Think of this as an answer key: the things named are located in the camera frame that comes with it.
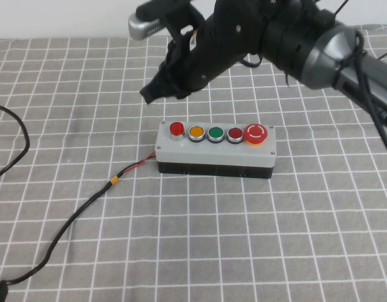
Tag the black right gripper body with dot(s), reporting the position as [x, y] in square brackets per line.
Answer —
[224, 37]

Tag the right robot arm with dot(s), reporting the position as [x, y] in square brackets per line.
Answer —
[322, 59]

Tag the red emergency stop button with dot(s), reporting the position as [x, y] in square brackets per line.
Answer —
[255, 133]

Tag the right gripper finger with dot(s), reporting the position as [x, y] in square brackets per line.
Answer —
[179, 87]
[161, 77]

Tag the red indicator lamp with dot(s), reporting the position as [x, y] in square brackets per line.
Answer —
[176, 129]

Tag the grey black button switch box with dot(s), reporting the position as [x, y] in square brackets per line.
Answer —
[215, 155]

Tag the dark red push button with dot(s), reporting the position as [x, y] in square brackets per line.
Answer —
[235, 134]

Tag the grey checked tablecloth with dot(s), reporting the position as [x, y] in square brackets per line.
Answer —
[212, 236]

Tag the yellow push button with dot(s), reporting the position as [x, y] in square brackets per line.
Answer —
[196, 132]

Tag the green push button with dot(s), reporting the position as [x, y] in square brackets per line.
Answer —
[215, 133]

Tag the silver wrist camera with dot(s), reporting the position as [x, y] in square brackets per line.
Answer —
[139, 28]

